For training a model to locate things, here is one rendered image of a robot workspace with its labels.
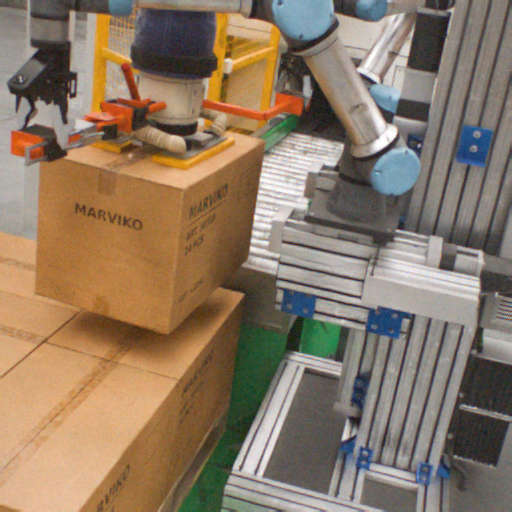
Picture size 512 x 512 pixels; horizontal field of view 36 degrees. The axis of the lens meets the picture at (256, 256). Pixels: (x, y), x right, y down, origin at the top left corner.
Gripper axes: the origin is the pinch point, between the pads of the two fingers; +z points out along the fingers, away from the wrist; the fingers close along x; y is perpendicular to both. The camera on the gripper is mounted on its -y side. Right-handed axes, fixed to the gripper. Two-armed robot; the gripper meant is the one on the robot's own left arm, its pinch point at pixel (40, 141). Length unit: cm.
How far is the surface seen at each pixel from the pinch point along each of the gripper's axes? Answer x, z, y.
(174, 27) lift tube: -4, -19, 51
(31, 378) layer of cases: 9, 66, 12
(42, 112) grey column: 106, 44, 160
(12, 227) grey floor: 149, 122, 199
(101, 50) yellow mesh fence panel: 108, 22, 211
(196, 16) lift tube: -8, -22, 55
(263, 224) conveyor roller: -3, 67, 155
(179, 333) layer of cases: -13, 67, 54
